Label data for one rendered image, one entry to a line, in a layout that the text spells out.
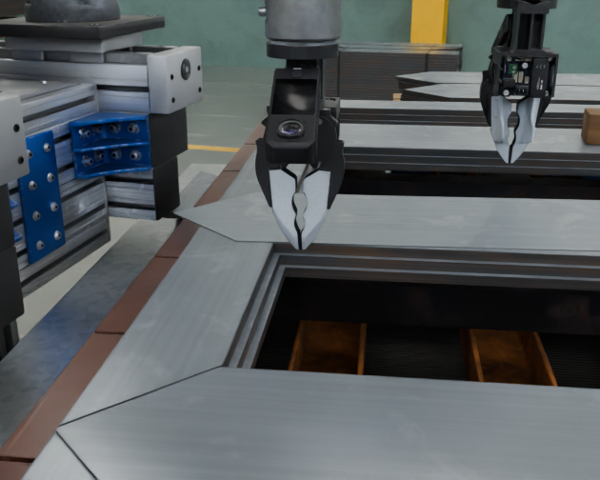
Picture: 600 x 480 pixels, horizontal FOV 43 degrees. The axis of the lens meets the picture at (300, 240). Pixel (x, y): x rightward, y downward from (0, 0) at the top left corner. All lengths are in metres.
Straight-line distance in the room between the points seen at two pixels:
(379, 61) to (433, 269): 4.57
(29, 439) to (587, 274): 0.55
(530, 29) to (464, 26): 7.03
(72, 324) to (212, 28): 7.69
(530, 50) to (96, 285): 0.68
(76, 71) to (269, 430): 0.88
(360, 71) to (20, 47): 4.19
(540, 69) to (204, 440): 0.65
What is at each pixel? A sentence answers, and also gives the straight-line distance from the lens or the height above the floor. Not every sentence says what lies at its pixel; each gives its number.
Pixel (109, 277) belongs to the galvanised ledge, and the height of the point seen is 0.68.
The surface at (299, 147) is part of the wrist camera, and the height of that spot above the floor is 0.98.
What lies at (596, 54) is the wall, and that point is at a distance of 8.02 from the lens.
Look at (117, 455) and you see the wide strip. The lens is 0.50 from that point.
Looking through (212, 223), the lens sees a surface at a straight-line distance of 0.88.
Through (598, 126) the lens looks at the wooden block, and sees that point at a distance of 1.32.
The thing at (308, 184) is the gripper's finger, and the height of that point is 0.92.
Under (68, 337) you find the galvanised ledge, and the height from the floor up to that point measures 0.68.
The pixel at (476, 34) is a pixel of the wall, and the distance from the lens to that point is 8.00.
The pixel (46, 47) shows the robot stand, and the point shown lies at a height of 1.00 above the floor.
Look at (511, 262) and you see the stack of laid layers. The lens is 0.82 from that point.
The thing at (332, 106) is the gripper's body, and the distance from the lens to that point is 0.78.
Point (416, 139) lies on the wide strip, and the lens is 1.30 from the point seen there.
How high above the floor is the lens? 1.14
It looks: 20 degrees down
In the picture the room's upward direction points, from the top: straight up
